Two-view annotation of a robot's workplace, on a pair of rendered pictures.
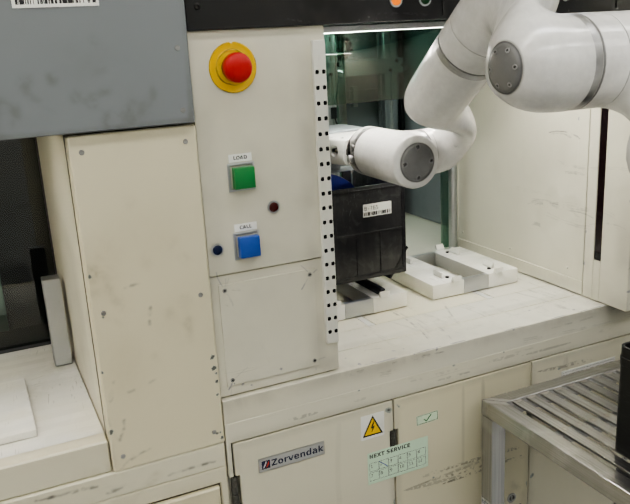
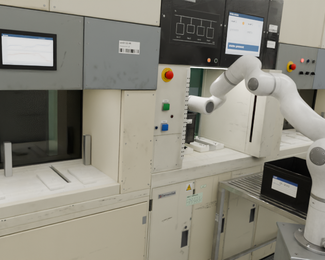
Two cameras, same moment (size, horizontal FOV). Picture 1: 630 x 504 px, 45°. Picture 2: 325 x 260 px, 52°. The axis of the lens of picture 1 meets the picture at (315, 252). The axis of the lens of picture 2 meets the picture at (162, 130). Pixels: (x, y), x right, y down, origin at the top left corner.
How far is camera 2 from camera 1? 0.68 m
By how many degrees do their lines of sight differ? 13
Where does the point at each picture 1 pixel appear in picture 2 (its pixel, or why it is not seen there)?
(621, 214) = (259, 128)
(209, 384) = (149, 168)
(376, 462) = (188, 199)
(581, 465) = (252, 196)
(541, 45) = (263, 79)
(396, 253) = (191, 136)
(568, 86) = (267, 90)
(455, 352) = (212, 166)
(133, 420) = (128, 178)
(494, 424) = (222, 189)
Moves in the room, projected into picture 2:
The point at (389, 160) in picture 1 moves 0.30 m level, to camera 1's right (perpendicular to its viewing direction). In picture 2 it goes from (202, 106) to (255, 107)
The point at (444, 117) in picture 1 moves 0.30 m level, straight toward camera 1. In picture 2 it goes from (222, 94) to (237, 102)
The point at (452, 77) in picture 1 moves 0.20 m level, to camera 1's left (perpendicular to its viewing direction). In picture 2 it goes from (228, 84) to (188, 82)
